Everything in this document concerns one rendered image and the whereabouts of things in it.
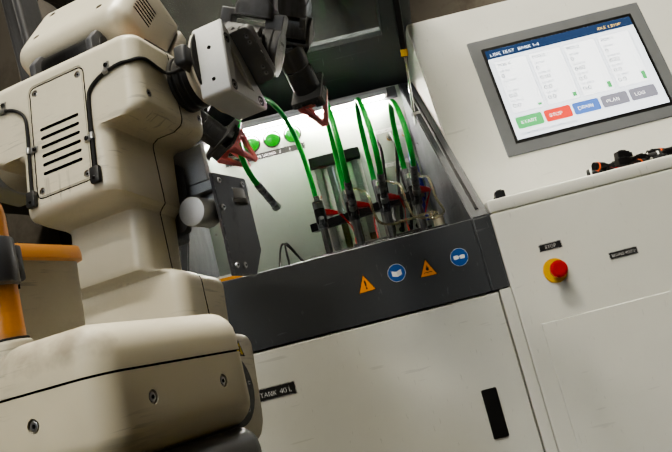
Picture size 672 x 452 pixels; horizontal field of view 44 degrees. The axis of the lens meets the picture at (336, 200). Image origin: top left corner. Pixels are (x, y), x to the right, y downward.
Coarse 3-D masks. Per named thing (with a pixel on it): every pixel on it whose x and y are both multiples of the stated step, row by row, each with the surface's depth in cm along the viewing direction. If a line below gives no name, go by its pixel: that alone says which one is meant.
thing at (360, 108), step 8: (360, 104) 201; (360, 112) 216; (360, 120) 217; (368, 120) 195; (360, 128) 218; (368, 128) 194; (360, 136) 220; (376, 144) 193; (368, 152) 219; (376, 152) 193; (368, 160) 219; (376, 160) 193; (368, 168) 220; (384, 176) 196; (384, 184) 198; (384, 192) 199; (376, 200) 218; (384, 200) 201
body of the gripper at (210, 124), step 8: (208, 120) 189; (216, 120) 191; (208, 128) 189; (216, 128) 189; (224, 128) 191; (232, 128) 189; (208, 136) 189; (216, 136) 189; (224, 136) 189; (232, 136) 188; (208, 144) 191; (216, 144) 190; (224, 144) 190; (208, 152) 193; (208, 160) 193
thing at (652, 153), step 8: (616, 152) 192; (624, 152) 191; (648, 152) 193; (656, 152) 191; (664, 152) 191; (616, 160) 190; (624, 160) 190; (632, 160) 191; (640, 160) 188; (592, 168) 189; (600, 168) 189; (608, 168) 189
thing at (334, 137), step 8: (328, 104) 200; (328, 112) 198; (328, 120) 221; (328, 128) 222; (336, 128) 194; (336, 136) 193; (336, 144) 193; (336, 152) 223; (336, 160) 223; (344, 160) 192; (344, 168) 193; (344, 176) 194; (344, 184) 196; (344, 192) 222; (352, 192) 198; (352, 200) 199; (352, 208) 201
